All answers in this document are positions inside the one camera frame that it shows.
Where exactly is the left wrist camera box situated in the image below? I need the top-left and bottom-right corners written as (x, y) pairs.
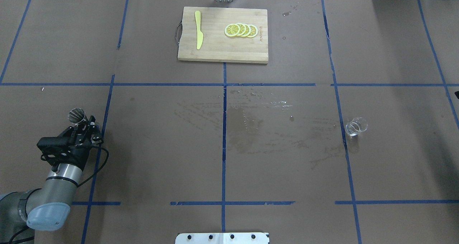
top-left (37, 137), bottom-right (71, 157)

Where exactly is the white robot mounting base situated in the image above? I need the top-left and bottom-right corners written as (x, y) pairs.
top-left (175, 232), bottom-right (270, 244)

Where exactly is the steel double jigger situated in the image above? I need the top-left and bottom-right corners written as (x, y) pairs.
top-left (67, 108), bottom-right (87, 125)

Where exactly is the yellow plastic knife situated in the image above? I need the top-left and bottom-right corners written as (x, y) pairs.
top-left (194, 10), bottom-right (204, 50)

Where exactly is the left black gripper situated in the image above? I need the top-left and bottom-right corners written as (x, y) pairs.
top-left (56, 116), bottom-right (102, 166)

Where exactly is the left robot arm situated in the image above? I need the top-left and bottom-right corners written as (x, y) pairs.
top-left (1, 114), bottom-right (103, 244)

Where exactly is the clear glass cup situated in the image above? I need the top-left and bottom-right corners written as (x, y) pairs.
top-left (344, 117), bottom-right (368, 137)

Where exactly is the wooden cutting board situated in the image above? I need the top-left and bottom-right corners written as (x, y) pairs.
top-left (178, 6), bottom-right (269, 64)

